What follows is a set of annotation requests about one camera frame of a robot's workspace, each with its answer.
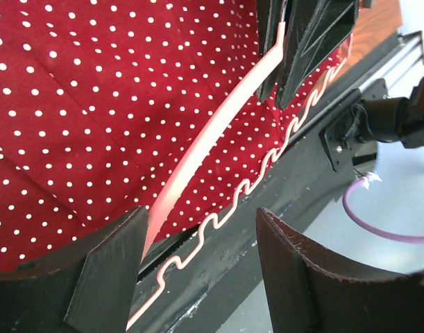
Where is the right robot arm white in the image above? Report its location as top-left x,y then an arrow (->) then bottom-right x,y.
256,1 -> 424,171

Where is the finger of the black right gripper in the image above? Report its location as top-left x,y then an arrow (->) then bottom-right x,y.
256,0 -> 288,102
275,0 -> 359,109

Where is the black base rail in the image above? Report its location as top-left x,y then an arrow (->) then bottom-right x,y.
128,32 -> 424,332

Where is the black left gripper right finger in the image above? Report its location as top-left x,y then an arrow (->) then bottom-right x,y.
256,208 -> 424,332

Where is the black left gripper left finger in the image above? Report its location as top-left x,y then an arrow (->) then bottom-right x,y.
0,206 -> 148,332

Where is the pink plastic hanger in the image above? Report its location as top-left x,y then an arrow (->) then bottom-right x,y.
126,23 -> 353,331

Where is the red polka dot skirt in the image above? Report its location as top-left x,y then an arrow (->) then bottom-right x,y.
0,0 -> 348,273

